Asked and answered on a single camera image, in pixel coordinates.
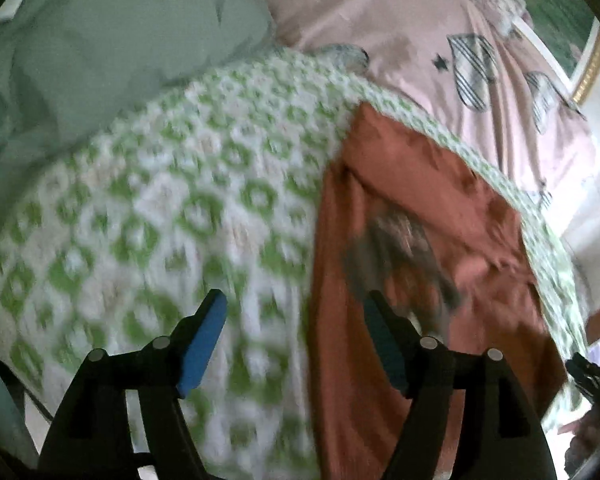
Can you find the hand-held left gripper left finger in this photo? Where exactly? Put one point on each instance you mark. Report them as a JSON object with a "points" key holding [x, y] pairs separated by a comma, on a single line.
{"points": [[205, 337]]}

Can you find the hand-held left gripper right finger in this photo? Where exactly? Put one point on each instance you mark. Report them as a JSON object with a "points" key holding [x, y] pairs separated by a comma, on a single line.
{"points": [[384, 340]]}

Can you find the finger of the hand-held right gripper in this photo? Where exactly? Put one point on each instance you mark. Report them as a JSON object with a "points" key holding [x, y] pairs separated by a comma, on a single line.
{"points": [[587, 372]]}

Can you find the rust orange printed shirt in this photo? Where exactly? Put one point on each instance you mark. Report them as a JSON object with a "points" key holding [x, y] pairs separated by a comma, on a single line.
{"points": [[415, 195]]}

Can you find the person's right hand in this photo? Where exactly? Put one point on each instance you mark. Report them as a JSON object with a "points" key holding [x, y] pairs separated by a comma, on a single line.
{"points": [[582, 427]]}

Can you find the green and white patterned blanket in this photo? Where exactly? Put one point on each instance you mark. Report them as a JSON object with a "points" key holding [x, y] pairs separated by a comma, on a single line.
{"points": [[170, 220]]}

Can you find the sage green pillow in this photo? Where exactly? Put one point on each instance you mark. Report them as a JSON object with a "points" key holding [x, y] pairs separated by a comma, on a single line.
{"points": [[95, 50]]}

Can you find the pink heart print bedsheet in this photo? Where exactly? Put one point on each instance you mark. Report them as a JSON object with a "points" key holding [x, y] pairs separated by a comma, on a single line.
{"points": [[430, 30]]}

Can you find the gold picture frame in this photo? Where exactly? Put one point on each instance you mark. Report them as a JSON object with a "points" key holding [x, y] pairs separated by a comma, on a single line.
{"points": [[591, 67]]}

